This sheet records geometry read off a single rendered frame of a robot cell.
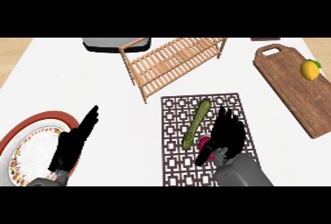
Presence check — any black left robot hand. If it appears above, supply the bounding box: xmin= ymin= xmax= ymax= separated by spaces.
xmin=45 ymin=105 xmax=98 ymax=173

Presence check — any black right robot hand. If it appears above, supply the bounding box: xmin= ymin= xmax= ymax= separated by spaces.
xmin=193 ymin=106 xmax=248 ymax=167

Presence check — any pink cupcake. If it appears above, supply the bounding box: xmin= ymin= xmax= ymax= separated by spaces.
xmin=197 ymin=136 xmax=215 ymax=162

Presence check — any brown patterned placemat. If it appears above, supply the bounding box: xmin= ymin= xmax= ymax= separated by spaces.
xmin=159 ymin=92 xmax=261 ymax=187

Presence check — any wooden tiered shelf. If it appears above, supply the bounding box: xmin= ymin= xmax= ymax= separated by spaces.
xmin=118 ymin=38 xmax=228 ymax=104

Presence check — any green cucumber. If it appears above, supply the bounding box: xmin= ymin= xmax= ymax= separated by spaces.
xmin=180 ymin=98 xmax=212 ymax=151

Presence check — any red rimmed floral plate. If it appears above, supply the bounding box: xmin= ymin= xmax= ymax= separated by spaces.
xmin=0 ymin=110 xmax=81 ymax=187

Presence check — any brown wooden cutting board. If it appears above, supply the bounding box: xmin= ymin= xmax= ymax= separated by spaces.
xmin=252 ymin=43 xmax=331 ymax=139

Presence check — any yellow lemon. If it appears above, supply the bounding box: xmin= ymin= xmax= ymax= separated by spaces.
xmin=298 ymin=59 xmax=323 ymax=81

